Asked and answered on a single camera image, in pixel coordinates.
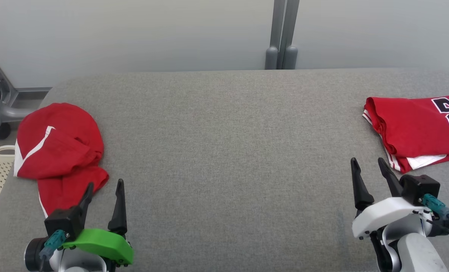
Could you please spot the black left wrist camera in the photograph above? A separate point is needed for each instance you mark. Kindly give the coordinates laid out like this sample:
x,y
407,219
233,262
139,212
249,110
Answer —
x,y
64,223

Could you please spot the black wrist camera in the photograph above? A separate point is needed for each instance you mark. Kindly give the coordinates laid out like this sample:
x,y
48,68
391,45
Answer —
x,y
418,189
64,223

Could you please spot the red shorts white stripe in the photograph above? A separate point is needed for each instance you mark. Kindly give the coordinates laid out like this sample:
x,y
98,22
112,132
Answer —
x,y
62,151

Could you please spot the red white numbered jersey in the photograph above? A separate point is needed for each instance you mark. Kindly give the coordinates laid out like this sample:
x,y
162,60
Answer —
x,y
409,128

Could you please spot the grey metal partition post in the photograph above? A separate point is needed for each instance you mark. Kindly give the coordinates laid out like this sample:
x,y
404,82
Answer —
x,y
282,34

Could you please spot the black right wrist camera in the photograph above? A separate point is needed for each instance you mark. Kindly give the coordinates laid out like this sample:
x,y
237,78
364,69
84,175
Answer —
x,y
418,189

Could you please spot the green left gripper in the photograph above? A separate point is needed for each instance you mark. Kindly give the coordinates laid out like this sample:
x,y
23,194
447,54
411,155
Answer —
x,y
103,243

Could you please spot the grey metal wheeled stand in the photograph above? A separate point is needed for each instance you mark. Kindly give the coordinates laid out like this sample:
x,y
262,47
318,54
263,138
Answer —
x,y
1,102

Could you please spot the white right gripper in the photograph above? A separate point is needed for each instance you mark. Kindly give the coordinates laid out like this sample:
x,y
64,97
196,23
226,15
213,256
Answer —
x,y
383,213

